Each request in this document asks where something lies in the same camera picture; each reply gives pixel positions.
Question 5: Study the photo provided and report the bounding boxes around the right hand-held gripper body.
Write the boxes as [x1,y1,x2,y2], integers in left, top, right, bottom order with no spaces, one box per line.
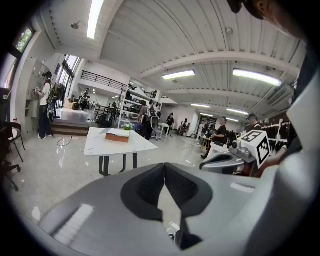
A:
[228,129,272,176]

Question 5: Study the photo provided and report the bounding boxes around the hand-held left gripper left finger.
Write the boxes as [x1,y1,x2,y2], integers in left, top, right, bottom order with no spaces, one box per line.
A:
[38,162,182,256]

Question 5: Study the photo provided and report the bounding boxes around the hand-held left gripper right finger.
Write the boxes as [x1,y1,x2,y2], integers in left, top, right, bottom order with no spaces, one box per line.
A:
[164,162,262,252]

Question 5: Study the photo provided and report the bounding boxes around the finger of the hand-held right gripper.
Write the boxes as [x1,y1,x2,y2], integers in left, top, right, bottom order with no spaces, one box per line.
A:
[199,156,245,175]
[204,152,235,161]

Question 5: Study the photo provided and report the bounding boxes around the grey hardcover book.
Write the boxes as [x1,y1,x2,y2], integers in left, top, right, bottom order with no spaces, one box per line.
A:
[99,128,132,139]

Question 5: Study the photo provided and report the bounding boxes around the person's right forearm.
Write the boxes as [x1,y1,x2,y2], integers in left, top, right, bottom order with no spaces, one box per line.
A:
[257,147,288,178]

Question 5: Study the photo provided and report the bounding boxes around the clothes rack with dark garments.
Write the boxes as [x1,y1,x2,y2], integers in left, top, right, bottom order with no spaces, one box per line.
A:
[261,118,292,153]

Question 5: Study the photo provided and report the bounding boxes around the white office chair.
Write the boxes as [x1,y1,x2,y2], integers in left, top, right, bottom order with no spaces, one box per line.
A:
[149,116,162,141]

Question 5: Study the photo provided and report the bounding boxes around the orange box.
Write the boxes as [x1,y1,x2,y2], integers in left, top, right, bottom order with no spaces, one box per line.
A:
[105,133,130,144]

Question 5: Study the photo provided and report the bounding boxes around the grey shell backpack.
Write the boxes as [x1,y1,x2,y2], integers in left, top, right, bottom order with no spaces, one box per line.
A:
[147,106,160,121]
[47,79,58,123]

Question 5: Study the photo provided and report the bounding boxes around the person's black t-shirt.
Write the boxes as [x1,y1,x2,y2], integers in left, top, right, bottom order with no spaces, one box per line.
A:
[279,41,317,157]

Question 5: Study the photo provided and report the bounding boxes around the black office chair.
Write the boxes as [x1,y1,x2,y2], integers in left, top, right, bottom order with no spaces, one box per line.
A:
[95,116,113,129]
[0,124,22,192]

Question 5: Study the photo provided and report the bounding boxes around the wooden platform steps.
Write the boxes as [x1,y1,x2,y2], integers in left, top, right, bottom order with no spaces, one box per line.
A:
[49,118,90,137]

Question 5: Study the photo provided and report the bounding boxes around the white shelving rack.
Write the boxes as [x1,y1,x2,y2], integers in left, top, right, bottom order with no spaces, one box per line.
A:
[117,84,163,130]

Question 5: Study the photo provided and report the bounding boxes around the black metal chair white seat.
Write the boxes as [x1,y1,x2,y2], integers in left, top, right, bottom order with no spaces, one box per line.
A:
[4,121,27,163]

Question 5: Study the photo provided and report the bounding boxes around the person's face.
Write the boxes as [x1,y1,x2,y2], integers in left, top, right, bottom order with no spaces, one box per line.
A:
[246,0,307,40]

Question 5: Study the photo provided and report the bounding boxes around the black mezzanine railing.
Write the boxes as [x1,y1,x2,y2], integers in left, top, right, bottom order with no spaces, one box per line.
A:
[80,70,128,91]

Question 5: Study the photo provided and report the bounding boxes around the dark framed window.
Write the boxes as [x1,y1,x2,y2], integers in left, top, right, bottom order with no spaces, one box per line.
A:
[12,24,36,53]

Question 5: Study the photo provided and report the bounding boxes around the looped black floor cable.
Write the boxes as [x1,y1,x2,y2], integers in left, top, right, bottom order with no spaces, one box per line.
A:
[56,136,73,147]

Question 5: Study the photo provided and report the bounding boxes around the black head-worn camera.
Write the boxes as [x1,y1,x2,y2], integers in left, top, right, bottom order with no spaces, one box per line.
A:
[226,0,245,15]

